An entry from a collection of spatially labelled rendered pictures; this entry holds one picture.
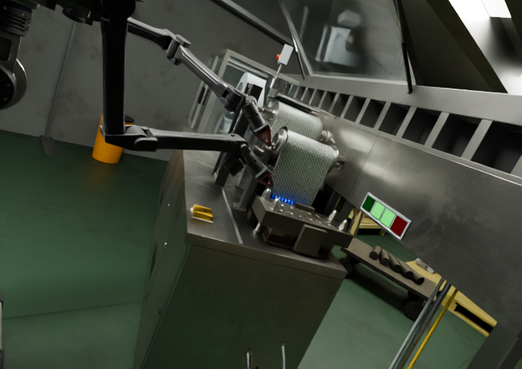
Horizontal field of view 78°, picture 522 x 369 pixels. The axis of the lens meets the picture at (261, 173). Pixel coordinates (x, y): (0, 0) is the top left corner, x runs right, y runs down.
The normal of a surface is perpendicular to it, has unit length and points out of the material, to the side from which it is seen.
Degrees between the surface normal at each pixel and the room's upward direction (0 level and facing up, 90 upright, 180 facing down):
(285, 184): 90
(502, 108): 90
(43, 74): 90
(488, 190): 90
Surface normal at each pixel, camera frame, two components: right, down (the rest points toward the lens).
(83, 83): 0.57, 0.41
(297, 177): 0.23, 0.32
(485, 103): -0.89, -0.30
